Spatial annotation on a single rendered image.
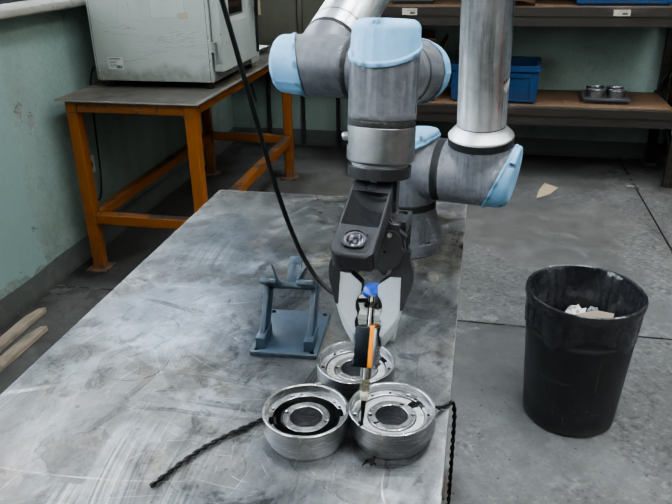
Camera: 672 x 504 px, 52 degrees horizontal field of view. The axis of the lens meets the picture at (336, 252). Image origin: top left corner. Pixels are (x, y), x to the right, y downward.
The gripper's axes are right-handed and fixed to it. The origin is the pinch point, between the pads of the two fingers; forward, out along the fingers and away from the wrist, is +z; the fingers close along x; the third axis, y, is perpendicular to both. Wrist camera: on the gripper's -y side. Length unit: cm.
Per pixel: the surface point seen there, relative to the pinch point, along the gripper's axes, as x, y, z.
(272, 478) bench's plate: 8.7, -9.1, 14.8
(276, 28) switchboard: 129, 373, -40
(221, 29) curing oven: 100, 204, -36
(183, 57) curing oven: 116, 203, -25
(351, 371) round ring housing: 3.9, 11.6, 10.7
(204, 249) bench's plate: 41, 48, 7
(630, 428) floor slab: -62, 125, 76
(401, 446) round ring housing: -5.2, -4.1, 11.3
